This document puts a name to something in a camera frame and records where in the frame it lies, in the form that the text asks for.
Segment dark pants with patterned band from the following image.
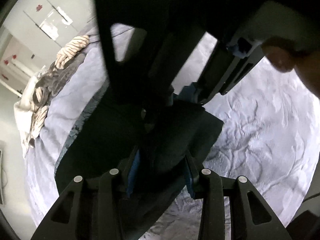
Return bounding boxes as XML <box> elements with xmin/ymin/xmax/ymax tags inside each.
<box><xmin>55</xmin><ymin>95</ymin><xmax>223</xmax><ymax>237</ymax></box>

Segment person's hand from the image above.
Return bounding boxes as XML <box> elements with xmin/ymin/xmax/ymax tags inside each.
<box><xmin>261</xmin><ymin>37</ymin><xmax>319</xmax><ymax>97</ymax></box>

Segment white wardrobe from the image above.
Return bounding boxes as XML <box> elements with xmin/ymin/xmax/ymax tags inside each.
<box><xmin>4</xmin><ymin>0</ymin><xmax>92</xmax><ymax>46</ymax></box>

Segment dark wall-mounted screen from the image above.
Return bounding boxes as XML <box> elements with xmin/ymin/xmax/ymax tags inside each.
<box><xmin>0</xmin><ymin>149</ymin><xmax>4</xmax><ymax>205</ymax></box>

